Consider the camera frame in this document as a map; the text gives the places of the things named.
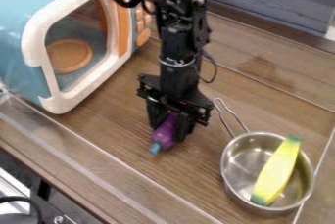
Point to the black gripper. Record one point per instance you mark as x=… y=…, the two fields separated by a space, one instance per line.
x=171 y=92

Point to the purple toy eggplant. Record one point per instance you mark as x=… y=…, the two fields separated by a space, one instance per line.
x=162 y=136

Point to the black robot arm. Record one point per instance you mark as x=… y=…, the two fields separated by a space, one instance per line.
x=182 y=29

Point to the yellow toy banana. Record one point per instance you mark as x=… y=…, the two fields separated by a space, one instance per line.
x=276 y=172

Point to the orange microwave turntable plate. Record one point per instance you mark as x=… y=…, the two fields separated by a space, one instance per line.
x=69 y=54

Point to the blue toy microwave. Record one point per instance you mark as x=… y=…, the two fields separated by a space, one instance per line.
x=32 y=23

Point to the silver pot with wire handle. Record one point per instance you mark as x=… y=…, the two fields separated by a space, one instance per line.
x=243 y=157

